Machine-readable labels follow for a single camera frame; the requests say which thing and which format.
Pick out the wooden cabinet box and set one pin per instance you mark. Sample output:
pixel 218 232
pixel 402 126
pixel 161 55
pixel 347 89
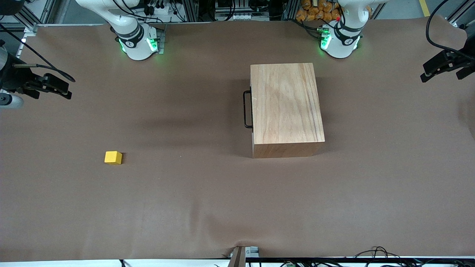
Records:
pixel 285 107

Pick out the orange objects pile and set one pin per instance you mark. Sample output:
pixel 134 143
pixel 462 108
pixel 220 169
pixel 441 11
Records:
pixel 315 11

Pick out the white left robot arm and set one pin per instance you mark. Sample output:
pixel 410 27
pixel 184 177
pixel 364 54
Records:
pixel 343 35

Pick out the yellow block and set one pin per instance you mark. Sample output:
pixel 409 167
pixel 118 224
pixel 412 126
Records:
pixel 112 157

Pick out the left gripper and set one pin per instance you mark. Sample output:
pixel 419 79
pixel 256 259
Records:
pixel 457 61

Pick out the white power strip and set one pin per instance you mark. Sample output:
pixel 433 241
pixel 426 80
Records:
pixel 157 7

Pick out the brown table cover sheet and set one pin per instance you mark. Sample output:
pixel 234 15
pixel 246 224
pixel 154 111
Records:
pixel 185 204

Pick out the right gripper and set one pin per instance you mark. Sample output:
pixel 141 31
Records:
pixel 15 79

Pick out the aluminium frame bracket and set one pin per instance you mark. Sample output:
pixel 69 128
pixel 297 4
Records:
pixel 241 256

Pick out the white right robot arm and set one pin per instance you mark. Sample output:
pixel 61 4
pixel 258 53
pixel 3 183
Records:
pixel 135 35

